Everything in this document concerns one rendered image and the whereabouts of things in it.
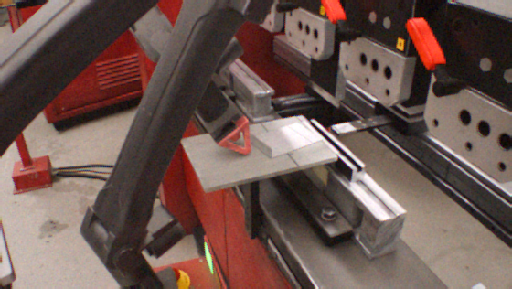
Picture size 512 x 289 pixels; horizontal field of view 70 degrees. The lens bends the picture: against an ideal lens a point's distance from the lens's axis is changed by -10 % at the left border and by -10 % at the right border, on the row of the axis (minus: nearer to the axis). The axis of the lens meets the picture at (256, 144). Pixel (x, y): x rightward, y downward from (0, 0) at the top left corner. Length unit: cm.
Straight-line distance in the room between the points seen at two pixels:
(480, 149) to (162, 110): 35
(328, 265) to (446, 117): 36
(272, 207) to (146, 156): 43
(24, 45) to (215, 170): 47
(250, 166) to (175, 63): 35
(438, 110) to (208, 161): 43
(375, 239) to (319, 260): 11
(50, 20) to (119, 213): 25
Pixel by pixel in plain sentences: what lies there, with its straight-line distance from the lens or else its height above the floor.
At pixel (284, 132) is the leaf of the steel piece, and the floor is 100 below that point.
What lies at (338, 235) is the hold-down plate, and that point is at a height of 90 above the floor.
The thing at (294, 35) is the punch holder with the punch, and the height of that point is 120.
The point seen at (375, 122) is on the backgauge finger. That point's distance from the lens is 92.
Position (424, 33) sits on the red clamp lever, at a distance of 48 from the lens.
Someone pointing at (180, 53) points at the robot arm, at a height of 128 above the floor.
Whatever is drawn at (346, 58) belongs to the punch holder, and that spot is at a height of 121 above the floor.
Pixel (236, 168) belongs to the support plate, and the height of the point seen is 100.
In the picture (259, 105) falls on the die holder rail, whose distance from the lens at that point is 113.
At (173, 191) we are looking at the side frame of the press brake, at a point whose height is 29.
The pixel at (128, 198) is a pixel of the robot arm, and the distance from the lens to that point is 49.
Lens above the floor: 142
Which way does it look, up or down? 31 degrees down
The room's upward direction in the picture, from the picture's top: straight up
